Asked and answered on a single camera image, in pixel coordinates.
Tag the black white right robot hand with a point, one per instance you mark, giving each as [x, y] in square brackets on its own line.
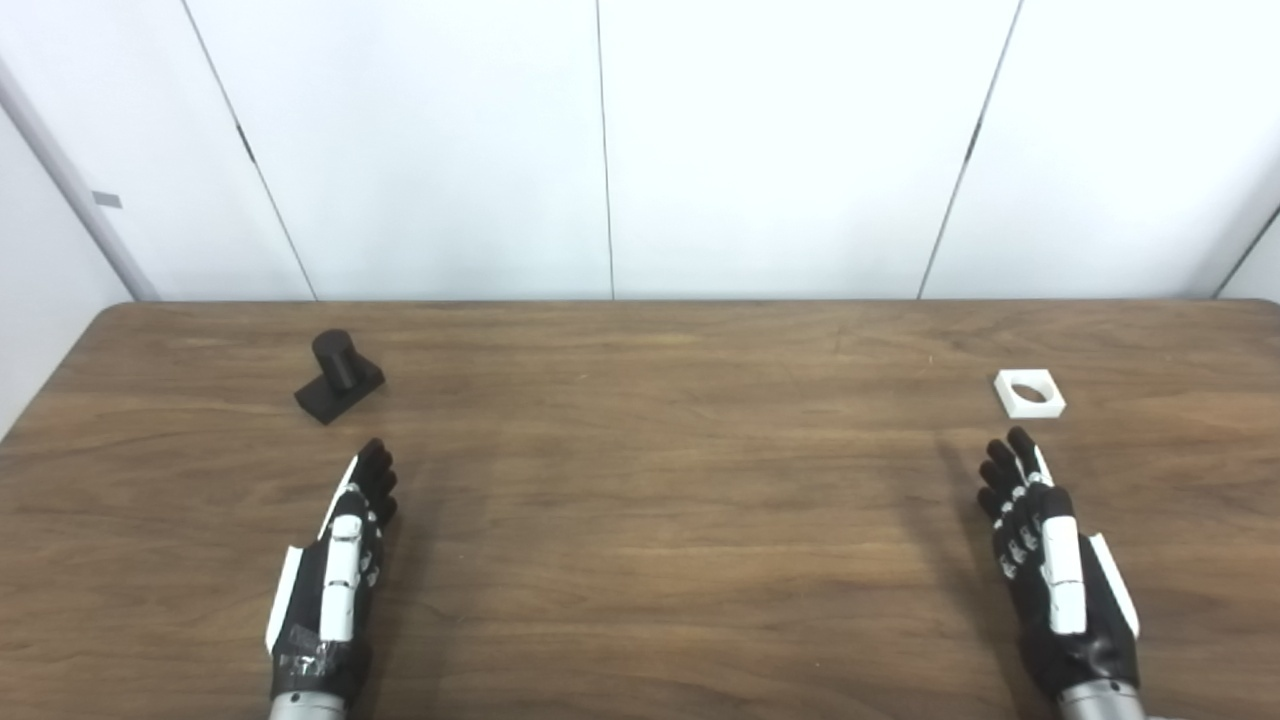
[1062, 580]

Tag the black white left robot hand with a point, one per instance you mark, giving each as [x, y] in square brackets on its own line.
[340, 580]

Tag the white square piece with hole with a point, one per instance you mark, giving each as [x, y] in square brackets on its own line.
[1006, 395]

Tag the black peg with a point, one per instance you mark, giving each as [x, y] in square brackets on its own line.
[338, 375]

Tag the small grey wall tag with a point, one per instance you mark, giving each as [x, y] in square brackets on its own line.
[107, 199]

